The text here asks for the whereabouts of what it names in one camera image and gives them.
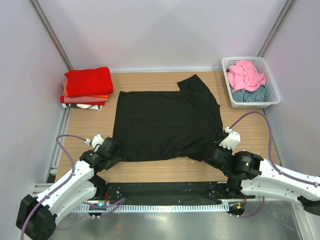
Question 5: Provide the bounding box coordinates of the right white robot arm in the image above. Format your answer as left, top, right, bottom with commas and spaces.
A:
204, 146, 320, 216

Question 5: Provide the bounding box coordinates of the folded shirt stack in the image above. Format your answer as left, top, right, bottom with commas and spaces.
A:
60, 79, 109, 111

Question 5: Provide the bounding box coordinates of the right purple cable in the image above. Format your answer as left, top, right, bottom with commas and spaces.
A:
229, 111, 320, 220

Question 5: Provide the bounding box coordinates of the white plastic basket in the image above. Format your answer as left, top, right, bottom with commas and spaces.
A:
221, 56, 281, 109

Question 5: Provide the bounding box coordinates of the pink t-shirt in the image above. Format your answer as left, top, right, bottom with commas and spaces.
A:
227, 60, 266, 93

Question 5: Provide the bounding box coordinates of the slotted cable duct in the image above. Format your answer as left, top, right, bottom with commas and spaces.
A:
72, 202, 229, 214

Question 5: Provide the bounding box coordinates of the purple cable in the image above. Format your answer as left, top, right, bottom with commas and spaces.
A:
19, 134, 126, 240
229, 111, 320, 220

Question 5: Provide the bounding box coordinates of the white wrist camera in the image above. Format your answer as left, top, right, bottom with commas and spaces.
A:
85, 134, 105, 149
219, 127, 241, 151

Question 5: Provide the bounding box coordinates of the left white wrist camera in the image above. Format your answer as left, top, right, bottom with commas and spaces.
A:
85, 134, 105, 149

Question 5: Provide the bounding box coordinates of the black t-shirt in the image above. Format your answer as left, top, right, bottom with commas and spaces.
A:
112, 74, 224, 162

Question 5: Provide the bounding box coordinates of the blue-grey t-shirt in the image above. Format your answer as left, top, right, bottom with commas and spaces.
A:
231, 85, 269, 103

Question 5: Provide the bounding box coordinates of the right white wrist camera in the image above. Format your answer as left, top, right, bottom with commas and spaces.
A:
219, 127, 241, 151

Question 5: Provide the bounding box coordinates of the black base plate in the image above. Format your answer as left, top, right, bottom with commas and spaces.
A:
90, 181, 244, 206

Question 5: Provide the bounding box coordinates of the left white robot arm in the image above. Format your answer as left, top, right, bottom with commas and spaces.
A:
15, 134, 119, 240

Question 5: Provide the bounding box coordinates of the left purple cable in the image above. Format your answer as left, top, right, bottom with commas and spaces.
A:
19, 134, 126, 240

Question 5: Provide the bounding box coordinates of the red folded t-shirt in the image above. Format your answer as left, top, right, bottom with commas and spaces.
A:
65, 66, 114, 98

